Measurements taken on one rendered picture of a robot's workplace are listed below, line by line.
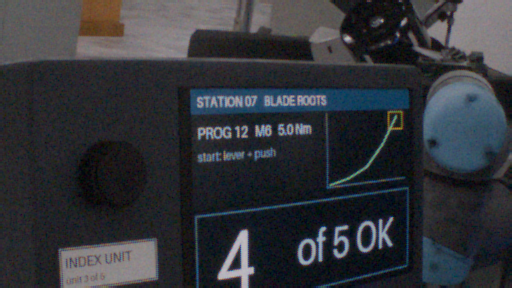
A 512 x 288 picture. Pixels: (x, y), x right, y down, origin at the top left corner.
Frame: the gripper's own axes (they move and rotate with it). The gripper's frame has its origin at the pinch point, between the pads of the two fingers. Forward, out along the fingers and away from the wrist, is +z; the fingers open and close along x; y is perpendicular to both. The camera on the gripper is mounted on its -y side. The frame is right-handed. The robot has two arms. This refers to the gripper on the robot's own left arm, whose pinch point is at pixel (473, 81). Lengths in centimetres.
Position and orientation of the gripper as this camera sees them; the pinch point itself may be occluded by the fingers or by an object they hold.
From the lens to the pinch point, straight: 111.1
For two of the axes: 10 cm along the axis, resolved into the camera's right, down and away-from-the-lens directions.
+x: -0.3, 9.8, 2.0
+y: -9.6, -0.9, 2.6
